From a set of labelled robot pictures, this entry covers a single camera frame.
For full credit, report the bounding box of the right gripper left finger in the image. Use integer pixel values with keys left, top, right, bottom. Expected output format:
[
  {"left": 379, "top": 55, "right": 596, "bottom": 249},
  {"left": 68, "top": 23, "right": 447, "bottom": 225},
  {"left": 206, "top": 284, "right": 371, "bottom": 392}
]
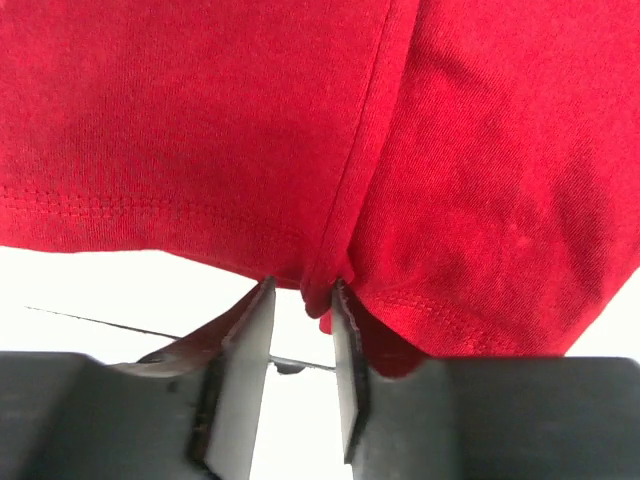
[{"left": 1, "top": 279, "right": 276, "bottom": 479}]

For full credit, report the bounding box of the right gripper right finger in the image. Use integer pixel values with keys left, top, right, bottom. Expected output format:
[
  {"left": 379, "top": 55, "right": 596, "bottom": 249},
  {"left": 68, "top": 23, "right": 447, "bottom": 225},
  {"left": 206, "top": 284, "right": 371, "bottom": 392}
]
[{"left": 332, "top": 282, "right": 639, "bottom": 479}]

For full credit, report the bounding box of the dark red t-shirt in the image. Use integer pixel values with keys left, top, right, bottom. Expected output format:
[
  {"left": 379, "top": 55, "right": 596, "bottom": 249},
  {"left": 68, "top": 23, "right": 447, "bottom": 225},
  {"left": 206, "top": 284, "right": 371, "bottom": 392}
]
[{"left": 1, "top": 1, "right": 639, "bottom": 375}]

